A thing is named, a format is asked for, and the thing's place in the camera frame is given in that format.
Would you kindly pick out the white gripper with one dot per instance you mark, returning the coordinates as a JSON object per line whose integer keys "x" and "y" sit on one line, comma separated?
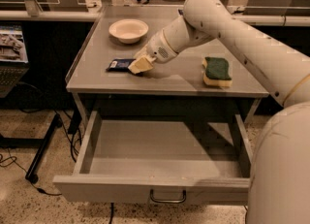
{"x": 157, "y": 48}

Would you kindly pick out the blue rxbar blueberry bar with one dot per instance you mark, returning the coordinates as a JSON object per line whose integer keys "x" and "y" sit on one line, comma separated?
{"x": 119, "y": 65}

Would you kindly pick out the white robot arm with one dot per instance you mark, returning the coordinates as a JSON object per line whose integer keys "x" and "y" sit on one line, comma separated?
{"x": 279, "y": 189}

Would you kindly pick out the grey open top drawer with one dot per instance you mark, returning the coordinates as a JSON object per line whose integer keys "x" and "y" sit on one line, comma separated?
{"x": 120, "y": 161}

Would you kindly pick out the white bowl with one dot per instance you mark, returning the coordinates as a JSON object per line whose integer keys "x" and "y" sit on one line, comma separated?
{"x": 128, "y": 31}

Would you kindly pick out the grey cabinet table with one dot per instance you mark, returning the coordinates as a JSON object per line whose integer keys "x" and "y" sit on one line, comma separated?
{"x": 180, "y": 77}

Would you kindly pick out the green yellow sponge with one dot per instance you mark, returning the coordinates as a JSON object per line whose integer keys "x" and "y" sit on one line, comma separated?
{"x": 216, "y": 72}

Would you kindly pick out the black desk leg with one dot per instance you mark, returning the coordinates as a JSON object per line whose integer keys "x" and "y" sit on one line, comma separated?
{"x": 31, "y": 174}

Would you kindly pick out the laptop computer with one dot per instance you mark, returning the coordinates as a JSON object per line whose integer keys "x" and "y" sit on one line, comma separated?
{"x": 14, "y": 62}

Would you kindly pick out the metal drawer handle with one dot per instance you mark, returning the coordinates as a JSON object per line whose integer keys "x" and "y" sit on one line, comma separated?
{"x": 167, "y": 197}

